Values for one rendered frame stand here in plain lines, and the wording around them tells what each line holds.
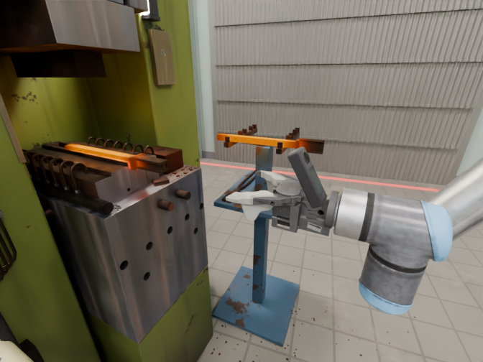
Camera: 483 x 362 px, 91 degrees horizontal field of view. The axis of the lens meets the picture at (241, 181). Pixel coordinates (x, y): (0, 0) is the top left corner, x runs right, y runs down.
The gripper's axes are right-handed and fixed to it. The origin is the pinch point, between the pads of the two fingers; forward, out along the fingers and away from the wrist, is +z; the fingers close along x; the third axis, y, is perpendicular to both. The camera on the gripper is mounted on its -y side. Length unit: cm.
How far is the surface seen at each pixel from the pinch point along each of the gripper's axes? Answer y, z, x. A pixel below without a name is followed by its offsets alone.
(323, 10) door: -88, 39, 280
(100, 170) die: 1.2, 36.7, -7.8
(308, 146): 1.4, -6.4, 39.9
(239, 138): 0.9, 19.4, 37.5
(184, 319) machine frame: 66, 27, 4
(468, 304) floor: 100, -96, 103
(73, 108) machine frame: -10, 81, 15
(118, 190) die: 6.5, 32.9, -6.9
